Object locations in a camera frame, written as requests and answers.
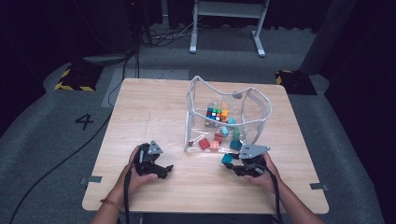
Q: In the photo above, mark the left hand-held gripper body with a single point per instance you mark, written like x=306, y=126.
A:
x=147, y=161

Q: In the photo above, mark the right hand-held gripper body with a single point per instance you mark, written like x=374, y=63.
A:
x=253, y=151

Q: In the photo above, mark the teal toy brick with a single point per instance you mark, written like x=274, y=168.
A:
x=227, y=158

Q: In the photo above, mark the dark blue-green toy brick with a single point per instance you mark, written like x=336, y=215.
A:
x=235, y=145

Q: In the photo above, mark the green toy brick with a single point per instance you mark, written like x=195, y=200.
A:
x=236, y=134

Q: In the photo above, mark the salmon toy brick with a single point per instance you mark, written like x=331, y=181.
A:
x=214, y=145

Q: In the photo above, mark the red toy brick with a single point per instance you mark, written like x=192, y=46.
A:
x=204, y=143
x=218, y=137

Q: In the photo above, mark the clear plastic bag white trim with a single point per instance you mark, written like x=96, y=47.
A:
x=258, y=124

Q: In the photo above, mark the cyan toy brick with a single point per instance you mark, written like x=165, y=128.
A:
x=224, y=131

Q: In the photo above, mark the light blue toy brick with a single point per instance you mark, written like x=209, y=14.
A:
x=232, y=120

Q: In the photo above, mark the orange toy brick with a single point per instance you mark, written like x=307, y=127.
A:
x=224, y=115

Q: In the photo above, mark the multicoloured puzzle cube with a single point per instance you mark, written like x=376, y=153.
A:
x=214, y=114

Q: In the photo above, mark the person's left hand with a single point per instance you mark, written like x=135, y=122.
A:
x=137, y=182

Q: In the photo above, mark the person's right hand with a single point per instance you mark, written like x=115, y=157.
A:
x=267, y=182

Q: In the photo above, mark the grey tape piece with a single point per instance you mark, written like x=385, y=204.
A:
x=93, y=179
x=318, y=186

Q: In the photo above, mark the black yellow striped base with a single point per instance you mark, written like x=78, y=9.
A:
x=295, y=82
x=77, y=77

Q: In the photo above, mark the grey round stand base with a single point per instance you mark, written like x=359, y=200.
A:
x=102, y=59

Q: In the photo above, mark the white metal stand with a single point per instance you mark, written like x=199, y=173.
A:
x=193, y=31

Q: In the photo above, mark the grey column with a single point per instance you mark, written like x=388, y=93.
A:
x=327, y=37

